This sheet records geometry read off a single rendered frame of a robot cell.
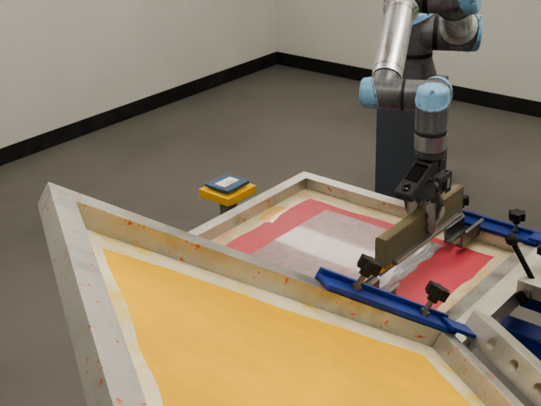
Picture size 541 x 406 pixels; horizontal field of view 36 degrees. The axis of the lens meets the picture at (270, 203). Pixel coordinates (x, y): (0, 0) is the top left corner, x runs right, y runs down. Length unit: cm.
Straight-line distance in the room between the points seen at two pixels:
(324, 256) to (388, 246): 33
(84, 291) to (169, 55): 549
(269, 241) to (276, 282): 94
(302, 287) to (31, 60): 440
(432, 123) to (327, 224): 57
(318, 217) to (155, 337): 144
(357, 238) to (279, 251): 22
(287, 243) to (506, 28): 406
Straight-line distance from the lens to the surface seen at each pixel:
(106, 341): 85
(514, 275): 198
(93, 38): 589
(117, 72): 606
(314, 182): 254
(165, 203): 478
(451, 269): 215
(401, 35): 215
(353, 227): 233
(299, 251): 221
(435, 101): 190
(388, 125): 277
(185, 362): 97
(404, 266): 214
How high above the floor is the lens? 203
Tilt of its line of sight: 26 degrees down
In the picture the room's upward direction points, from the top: 2 degrees counter-clockwise
